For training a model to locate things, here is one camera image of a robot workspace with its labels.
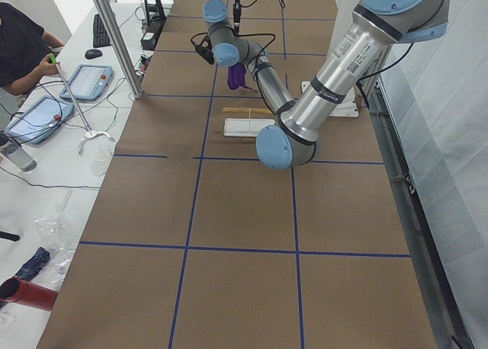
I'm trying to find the reacher grabber stick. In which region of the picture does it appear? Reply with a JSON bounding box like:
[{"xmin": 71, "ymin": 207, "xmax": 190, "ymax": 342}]
[{"xmin": 50, "ymin": 53, "xmax": 115, "ymax": 155}]

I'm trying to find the white rack with wooden rods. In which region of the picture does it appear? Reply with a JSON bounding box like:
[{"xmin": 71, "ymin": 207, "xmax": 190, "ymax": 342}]
[{"xmin": 223, "ymin": 107, "xmax": 275, "ymax": 137}]

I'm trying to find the black computer mouse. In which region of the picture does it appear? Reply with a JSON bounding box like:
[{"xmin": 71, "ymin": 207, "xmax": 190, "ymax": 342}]
[{"xmin": 85, "ymin": 49, "xmax": 103, "ymax": 59}]

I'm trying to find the near blue teach pendant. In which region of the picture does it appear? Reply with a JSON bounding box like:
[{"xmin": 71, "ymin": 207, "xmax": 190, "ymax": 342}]
[{"xmin": 5, "ymin": 96, "xmax": 74, "ymax": 144}]

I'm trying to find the dark blue folded umbrella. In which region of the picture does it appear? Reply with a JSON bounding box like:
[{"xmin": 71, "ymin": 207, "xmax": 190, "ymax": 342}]
[{"xmin": 15, "ymin": 247, "xmax": 50, "ymax": 281}]

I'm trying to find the black keyboard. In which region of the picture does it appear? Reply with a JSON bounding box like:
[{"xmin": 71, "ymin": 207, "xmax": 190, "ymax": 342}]
[{"xmin": 92, "ymin": 14, "xmax": 111, "ymax": 48}]

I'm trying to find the far blue teach pendant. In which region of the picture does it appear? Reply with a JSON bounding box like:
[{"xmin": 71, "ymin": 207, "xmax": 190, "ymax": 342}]
[{"xmin": 62, "ymin": 64, "xmax": 114, "ymax": 101}]

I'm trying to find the person in black shirt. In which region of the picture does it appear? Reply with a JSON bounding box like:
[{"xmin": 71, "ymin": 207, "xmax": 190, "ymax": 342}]
[{"xmin": 1, "ymin": 2, "xmax": 64, "ymax": 95}]

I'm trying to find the blue teach pendant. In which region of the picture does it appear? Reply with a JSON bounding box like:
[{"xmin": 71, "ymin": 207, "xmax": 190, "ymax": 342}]
[
  {"xmin": 62, "ymin": 64, "xmax": 114, "ymax": 101},
  {"xmin": 5, "ymin": 96, "xmax": 74, "ymax": 144}
]

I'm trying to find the purple towel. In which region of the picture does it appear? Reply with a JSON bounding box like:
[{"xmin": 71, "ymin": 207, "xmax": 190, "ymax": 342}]
[{"xmin": 227, "ymin": 62, "xmax": 255, "ymax": 92}]

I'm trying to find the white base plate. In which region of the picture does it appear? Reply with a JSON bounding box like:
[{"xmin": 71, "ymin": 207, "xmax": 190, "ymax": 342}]
[{"xmin": 300, "ymin": 80, "xmax": 361, "ymax": 119}]

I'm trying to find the crumpled clear plastic bag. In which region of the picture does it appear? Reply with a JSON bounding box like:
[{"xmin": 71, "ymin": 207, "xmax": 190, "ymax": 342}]
[{"xmin": 34, "ymin": 189, "xmax": 77, "ymax": 290}]

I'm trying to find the red cylinder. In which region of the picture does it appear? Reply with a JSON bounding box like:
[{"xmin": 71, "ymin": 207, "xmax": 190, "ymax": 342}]
[{"xmin": 1, "ymin": 277, "xmax": 58, "ymax": 312}]

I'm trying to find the aluminium frame post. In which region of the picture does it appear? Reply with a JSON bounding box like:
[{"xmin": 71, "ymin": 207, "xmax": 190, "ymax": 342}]
[{"xmin": 93, "ymin": 0, "xmax": 143, "ymax": 99}]

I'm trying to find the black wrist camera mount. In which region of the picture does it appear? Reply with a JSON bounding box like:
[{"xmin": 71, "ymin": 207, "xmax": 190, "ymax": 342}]
[{"xmin": 191, "ymin": 37, "xmax": 215, "ymax": 65}]

